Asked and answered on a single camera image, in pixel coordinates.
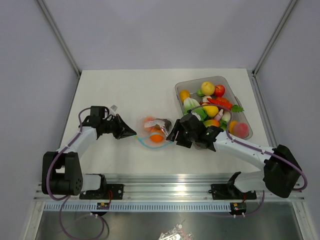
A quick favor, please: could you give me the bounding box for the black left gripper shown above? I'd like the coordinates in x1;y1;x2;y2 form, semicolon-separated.
101;114;137;140

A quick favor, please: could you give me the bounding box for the brown toy kiwi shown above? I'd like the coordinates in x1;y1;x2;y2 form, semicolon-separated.
161;118;172;130

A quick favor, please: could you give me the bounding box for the orange toy tangerine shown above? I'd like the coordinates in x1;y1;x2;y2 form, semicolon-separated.
149;129;165;144

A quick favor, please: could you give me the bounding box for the clear zip top bag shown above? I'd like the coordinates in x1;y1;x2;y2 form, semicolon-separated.
135;115;173;150

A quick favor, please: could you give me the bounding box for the orange pink toy peach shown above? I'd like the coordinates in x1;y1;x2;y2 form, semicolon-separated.
142;116;155;132

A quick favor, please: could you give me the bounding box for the yellow toy pear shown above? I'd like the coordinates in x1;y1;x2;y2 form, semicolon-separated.
202;105;219;118

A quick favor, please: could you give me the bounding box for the orange toy carrot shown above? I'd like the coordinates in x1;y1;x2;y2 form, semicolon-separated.
207;98;244;113

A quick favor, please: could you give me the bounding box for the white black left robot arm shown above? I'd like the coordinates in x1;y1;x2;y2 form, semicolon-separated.
41;106;137;201

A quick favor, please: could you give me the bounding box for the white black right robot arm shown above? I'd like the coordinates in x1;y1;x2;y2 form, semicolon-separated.
166;113;303;200

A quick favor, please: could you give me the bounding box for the clear plastic food bin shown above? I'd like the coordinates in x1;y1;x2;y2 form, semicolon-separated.
174;76;253;140

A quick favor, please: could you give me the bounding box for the bag of small parts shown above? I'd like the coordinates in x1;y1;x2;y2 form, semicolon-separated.
158;220;194;240

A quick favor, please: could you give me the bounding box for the green white toy cabbage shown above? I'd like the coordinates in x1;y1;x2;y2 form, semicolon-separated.
183;97;209;122

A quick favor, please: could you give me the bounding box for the green orange toy mango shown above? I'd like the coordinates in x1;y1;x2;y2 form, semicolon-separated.
203;119;220;128

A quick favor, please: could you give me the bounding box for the small yellow toy fruit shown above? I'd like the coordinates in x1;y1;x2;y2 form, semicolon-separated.
179;89;190;103

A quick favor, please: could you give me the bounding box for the pale purple toy garlic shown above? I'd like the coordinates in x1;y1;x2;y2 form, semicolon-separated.
213;109;224;122

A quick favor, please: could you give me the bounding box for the small green toy pepper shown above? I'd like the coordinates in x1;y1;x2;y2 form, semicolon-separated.
197;89;205;97

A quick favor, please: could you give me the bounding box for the white toy radish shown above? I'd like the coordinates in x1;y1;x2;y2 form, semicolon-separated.
221;111;231;123

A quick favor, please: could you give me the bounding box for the pale yellow toy apple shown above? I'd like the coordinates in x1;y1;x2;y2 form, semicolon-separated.
201;81;215;96

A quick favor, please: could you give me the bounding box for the yellow toy bell pepper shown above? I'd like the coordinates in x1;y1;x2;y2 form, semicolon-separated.
228;120;238;135

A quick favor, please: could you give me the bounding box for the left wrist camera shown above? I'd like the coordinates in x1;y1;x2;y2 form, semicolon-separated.
108;105;118;116

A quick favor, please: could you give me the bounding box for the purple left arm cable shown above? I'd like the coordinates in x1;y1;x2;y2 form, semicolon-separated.
47;106;113;201

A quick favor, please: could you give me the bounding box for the aluminium mounting rail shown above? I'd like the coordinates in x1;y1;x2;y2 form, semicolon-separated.
33;174;305;203

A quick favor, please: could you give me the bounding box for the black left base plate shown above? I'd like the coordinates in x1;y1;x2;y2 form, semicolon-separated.
79;183;124;200

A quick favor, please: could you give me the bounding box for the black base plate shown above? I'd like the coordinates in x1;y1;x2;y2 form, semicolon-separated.
79;183;124;200
208;183;257;200

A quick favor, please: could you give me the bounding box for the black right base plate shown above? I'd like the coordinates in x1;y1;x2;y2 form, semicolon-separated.
208;183;257;200

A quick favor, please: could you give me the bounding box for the white slotted cable duct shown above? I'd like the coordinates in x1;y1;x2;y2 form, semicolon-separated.
43;201;231;213

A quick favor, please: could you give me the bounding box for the left aluminium frame post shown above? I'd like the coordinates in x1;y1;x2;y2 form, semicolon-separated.
35;0;82;79

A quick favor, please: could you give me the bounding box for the aluminium frame post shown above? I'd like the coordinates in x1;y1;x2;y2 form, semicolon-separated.
35;0;82;79
252;0;300;78

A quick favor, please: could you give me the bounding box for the right aluminium frame post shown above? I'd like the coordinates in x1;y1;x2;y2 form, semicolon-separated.
252;0;300;78

